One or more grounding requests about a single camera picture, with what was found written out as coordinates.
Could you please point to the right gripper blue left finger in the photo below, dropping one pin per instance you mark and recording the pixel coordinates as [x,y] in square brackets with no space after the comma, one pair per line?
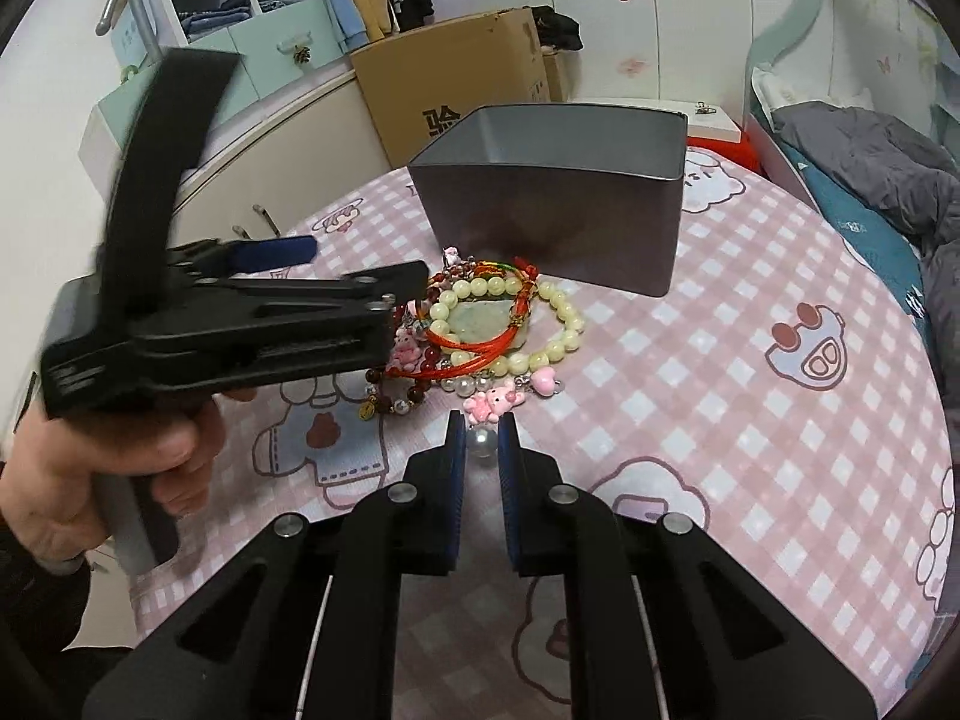
[409,528]

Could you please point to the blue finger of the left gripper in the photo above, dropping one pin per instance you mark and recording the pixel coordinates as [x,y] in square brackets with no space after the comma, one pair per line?
[271,254]

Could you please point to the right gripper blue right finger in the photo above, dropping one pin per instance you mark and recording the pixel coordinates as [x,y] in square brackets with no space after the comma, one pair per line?
[554,528]

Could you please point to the pink bear charm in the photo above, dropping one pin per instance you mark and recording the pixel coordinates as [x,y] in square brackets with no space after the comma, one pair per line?
[489,406]

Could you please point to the pink bow hair clip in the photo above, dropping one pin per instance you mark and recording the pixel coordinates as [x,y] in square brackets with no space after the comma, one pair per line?
[545,383]

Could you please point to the green jade pendant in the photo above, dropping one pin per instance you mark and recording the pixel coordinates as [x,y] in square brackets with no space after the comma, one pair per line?
[482,320]

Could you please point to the person left hand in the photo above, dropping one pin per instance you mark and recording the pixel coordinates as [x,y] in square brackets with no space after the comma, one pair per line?
[47,482]

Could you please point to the cream lower cabinet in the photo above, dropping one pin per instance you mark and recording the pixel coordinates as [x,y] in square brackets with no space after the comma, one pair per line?
[305,156]

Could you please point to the teal drawer cabinet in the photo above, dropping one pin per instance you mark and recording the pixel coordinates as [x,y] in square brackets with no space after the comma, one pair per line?
[216,88]

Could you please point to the tall cardboard box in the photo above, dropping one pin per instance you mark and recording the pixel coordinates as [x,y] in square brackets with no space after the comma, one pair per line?
[422,82]

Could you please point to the metal stair handrail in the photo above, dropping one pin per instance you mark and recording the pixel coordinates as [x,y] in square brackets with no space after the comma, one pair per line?
[143,26]

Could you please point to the grey metal tin box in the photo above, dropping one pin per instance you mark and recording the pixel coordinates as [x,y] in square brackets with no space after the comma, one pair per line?
[586,192]

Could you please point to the red storage bench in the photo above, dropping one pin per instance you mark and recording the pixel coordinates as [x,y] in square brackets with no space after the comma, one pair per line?
[741,152]

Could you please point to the teal bed sheet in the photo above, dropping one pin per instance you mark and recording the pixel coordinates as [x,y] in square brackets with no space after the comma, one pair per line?
[871,240]

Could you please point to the grey duvet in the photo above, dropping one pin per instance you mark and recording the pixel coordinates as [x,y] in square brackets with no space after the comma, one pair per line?
[906,178]

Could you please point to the teal bunk bed frame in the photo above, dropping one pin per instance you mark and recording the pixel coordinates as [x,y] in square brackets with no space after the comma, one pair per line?
[887,53]

